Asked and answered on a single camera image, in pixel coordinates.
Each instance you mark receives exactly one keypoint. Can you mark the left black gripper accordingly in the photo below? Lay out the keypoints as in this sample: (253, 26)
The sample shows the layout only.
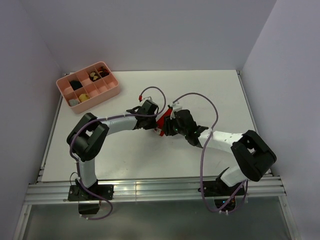
(152, 126)

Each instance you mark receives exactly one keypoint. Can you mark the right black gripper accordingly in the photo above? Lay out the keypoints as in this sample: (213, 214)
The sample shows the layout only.
(168, 128)

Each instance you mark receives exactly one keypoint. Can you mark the red Santa sock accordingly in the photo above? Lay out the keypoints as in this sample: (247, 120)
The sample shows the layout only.
(161, 121)

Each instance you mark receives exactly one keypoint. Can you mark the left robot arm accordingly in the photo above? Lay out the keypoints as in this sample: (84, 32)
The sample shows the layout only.
(87, 138)

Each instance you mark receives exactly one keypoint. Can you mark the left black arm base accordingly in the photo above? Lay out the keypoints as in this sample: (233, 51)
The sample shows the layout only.
(89, 201)

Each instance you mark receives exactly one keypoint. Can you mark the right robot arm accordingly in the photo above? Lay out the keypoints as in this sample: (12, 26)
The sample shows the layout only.
(252, 155)

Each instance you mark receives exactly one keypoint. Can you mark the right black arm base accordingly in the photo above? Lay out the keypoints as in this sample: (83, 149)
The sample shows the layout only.
(235, 195)

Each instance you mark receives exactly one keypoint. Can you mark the dark red-black rolled sock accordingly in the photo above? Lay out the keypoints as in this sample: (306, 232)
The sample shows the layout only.
(103, 72)

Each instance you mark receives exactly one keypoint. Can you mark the brown and cream rolled sock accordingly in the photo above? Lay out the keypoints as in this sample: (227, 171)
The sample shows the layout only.
(94, 76)

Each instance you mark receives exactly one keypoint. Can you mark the pink plastic divided organizer box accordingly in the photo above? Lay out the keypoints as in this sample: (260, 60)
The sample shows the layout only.
(99, 91)

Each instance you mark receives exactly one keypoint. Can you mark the yellow rolled sock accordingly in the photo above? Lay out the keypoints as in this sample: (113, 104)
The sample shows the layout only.
(83, 97)

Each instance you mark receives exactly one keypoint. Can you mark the black rolled sock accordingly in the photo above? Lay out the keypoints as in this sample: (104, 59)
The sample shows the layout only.
(75, 84)

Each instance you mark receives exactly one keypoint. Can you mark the grey rolled sock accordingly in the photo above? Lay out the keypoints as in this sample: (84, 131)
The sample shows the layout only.
(73, 102)

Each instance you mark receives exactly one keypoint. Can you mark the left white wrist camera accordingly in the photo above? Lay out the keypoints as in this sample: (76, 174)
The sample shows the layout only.
(141, 98)

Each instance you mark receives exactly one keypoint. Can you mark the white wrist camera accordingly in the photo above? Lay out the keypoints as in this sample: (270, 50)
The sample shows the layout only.
(141, 98)
(175, 107)

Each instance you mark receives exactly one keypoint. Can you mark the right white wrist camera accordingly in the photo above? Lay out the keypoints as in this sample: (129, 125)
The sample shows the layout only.
(175, 107)

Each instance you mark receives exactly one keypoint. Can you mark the aluminium front frame rail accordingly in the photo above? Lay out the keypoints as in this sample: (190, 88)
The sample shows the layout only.
(148, 190)

